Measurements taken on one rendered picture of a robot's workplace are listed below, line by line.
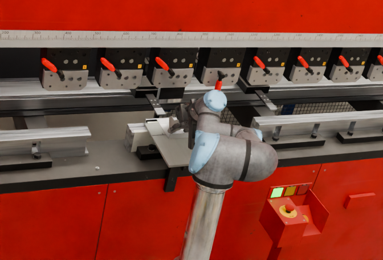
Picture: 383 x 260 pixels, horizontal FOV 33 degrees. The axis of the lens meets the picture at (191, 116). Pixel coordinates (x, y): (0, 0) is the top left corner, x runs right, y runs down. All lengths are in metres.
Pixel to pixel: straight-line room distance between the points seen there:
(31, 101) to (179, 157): 0.64
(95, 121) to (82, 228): 1.79
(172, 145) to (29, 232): 0.62
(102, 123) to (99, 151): 1.75
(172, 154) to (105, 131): 1.87
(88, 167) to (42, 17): 0.61
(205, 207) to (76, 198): 0.76
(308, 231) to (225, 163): 1.02
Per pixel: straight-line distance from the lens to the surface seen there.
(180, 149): 2.39
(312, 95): 3.17
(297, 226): 2.59
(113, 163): 2.46
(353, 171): 3.04
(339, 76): 2.78
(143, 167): 2.47
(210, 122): 2.14
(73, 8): 2.13
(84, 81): 2.27
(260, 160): 1.75
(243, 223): 2.89
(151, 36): 2.26
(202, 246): 1.85
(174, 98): 2.48
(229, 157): 1.73
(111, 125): 4.26
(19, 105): 2.60
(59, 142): 2.41
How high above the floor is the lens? 2.35
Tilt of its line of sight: 31 degrees down
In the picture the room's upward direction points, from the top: 14 degrees clockwise
